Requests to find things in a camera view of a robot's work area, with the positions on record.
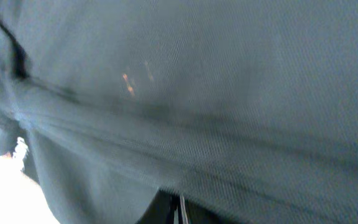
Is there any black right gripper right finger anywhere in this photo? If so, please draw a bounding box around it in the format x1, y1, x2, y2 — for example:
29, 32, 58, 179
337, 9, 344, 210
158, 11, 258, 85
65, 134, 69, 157
178, 195, 247, 224

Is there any black t-shirt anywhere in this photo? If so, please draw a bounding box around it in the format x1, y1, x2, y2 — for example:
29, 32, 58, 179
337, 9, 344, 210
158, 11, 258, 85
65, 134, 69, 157
0, 0, 358, 223

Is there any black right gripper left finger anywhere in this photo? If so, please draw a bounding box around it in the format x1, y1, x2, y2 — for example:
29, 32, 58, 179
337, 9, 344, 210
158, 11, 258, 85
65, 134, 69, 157
136, 190, 179, 224

